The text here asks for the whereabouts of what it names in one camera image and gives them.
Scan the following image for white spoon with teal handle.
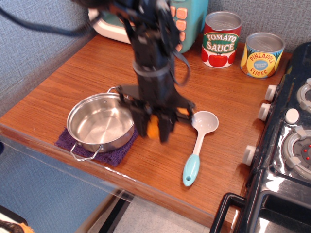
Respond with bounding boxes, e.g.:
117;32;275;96
183;111;219;187

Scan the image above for purple cloth mat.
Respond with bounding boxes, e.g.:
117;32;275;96
55;112;147;167

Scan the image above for orange plush hot dog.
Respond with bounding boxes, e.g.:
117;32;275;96
147;108;191;140

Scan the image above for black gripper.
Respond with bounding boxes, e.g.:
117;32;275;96
116;65;194;143

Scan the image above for pineapple slices can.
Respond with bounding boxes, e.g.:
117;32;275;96
240;32;285;79

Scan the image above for black braided cable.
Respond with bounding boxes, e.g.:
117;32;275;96
0;6;98;37

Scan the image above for black toy stove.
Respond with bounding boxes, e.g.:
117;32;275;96
210;42;311;233

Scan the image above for stainless steel pot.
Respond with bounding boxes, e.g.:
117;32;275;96
67;87;135;162

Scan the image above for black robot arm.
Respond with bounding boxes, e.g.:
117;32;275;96
78;0;195;143

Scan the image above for tomato sauce can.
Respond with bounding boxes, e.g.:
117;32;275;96
201;11;242;68

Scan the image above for teal toy microwave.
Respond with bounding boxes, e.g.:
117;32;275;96
94;0;209;53

